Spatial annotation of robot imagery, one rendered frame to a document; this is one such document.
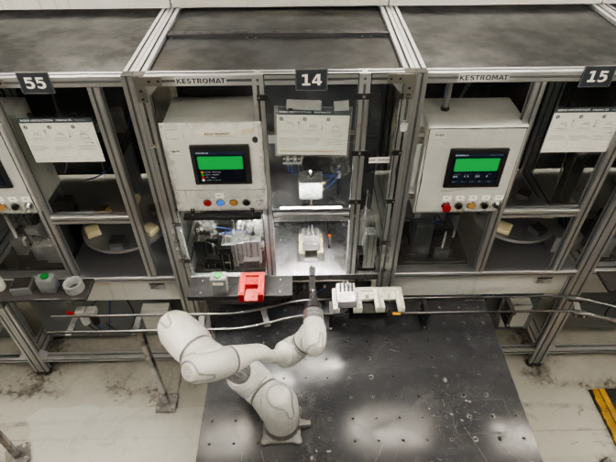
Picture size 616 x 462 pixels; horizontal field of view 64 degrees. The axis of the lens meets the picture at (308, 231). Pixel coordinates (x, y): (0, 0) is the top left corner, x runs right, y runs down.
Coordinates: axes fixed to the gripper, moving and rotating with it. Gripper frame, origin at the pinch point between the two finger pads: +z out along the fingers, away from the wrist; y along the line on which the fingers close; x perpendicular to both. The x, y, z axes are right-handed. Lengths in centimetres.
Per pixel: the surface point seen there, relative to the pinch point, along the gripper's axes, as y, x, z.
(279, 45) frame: 89, 13, 55
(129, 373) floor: -112, 119, 22
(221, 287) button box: -14.8, 45.6, 8.2
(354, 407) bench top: -44, -19, -42
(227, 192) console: 35, 38, 20
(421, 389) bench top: -44, -52, -33
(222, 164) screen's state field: 52, 38, 18
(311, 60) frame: 89, 0, 38
